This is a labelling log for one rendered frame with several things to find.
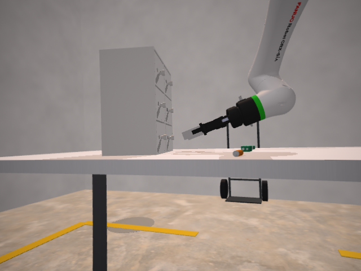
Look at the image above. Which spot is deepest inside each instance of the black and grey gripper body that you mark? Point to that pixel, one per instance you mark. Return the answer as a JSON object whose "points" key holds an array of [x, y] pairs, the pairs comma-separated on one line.
{"points": [[234, 117]]}

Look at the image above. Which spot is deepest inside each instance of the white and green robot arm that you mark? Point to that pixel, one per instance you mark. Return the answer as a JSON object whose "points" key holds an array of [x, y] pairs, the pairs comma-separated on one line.
{"points": [[275, 96]]}

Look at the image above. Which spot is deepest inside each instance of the orange aa battery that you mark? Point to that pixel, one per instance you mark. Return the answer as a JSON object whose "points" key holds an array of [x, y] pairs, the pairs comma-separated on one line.
{"points": [[237, 153]]}

